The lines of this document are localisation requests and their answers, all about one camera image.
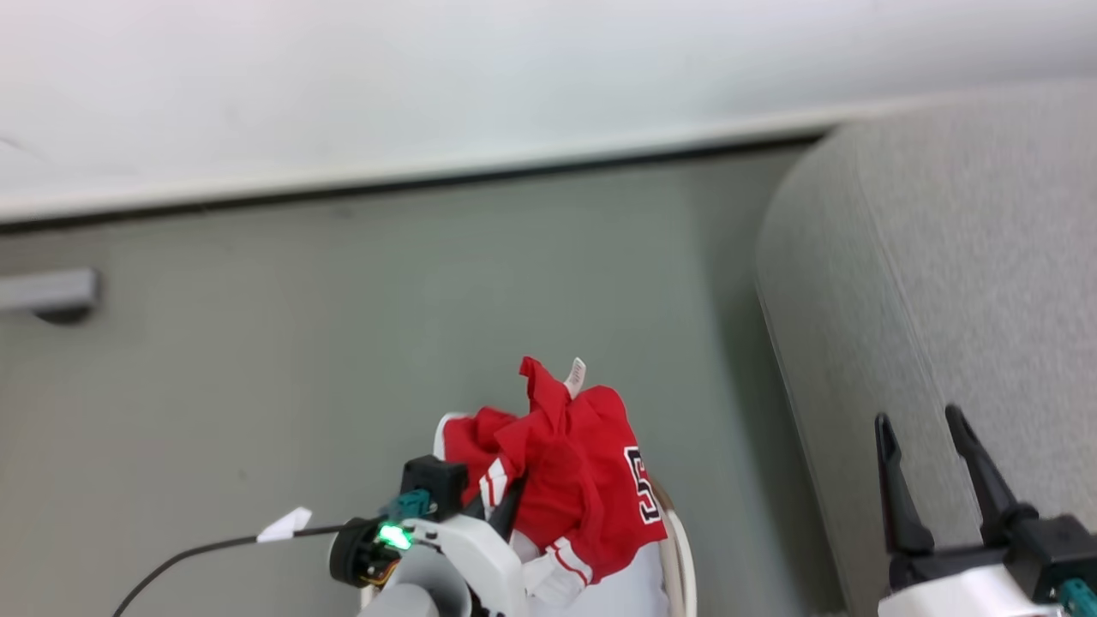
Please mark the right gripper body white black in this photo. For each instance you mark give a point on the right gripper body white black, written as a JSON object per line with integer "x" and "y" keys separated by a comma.
{"x": 960, "y": 591}

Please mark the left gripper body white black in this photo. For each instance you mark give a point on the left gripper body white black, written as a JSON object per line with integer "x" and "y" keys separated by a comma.
{"x": 480, "y": 557}

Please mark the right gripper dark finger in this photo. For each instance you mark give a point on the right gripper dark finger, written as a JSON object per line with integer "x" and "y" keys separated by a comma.
{"x": 900, "y": 497}
{"x": 986, "y": 480}

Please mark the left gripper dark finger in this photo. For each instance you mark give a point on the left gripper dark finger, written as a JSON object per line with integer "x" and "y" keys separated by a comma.
{"x": 476, "y": 509}
{"x": 511, "y": 510}

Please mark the red jersey with white sleeves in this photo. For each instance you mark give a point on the red jersey with white sleeves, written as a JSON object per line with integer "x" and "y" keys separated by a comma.
{"x": 583, "y": 480}

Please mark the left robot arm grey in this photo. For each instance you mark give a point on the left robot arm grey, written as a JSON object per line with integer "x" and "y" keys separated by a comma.
{"x": 420, "y": 591}

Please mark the white laundry basket brown rim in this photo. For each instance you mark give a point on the white laundry basket brown rim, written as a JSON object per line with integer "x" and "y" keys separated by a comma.
{"x": 681, "y": 557}

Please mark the white garment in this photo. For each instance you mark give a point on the white garment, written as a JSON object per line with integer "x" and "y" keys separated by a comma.
{"x": 634, "y": 591}

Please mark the grey fabric sofa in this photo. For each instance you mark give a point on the grey fabric sofa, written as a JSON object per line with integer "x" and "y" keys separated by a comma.
{"x": 943, "y": 257}

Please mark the white baseboard strip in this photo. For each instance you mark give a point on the white baseboard strip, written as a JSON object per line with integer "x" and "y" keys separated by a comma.
{"x": 343, "y": 176}

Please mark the black caster wheel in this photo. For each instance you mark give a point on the black caster wheel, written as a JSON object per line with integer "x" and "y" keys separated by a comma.
{"x": 62, "y": 316}

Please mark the grey metal foot bar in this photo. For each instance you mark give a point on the grey metal foot bar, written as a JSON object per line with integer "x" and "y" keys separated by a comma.
{"x": 43, "y": 291}

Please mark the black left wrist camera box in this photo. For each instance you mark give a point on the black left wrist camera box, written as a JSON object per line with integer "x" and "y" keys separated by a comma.
{"x": 435, "y": 484}

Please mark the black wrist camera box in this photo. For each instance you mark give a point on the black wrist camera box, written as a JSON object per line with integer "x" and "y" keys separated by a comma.
{"x": 435, "y": 484}
{"x": 1058, "y": 548}

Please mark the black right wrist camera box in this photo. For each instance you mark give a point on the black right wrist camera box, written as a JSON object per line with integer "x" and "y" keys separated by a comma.
{"x": 1058, "y": 548}

